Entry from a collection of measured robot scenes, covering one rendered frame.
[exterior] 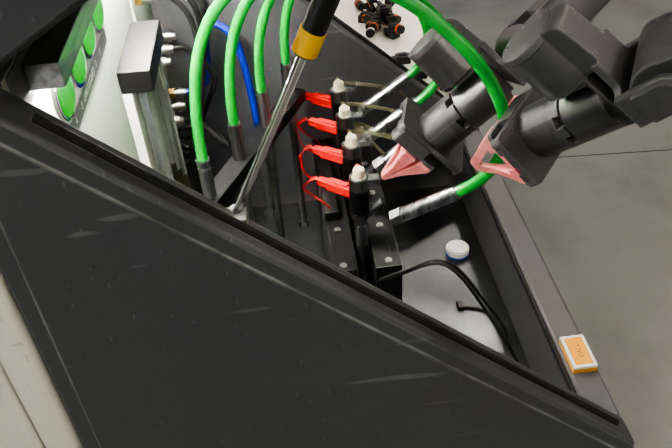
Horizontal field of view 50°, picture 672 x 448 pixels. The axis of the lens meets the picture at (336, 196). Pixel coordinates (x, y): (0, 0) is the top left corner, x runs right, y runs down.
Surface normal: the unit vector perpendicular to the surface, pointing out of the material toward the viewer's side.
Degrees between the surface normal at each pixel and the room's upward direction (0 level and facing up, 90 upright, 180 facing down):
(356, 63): 90
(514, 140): 47
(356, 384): 90
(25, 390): 90
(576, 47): 104
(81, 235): 90
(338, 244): 0
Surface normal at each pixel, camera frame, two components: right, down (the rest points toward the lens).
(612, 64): 0.51, -0.35
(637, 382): -0.06, -0.79
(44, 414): 0.11, 0.61
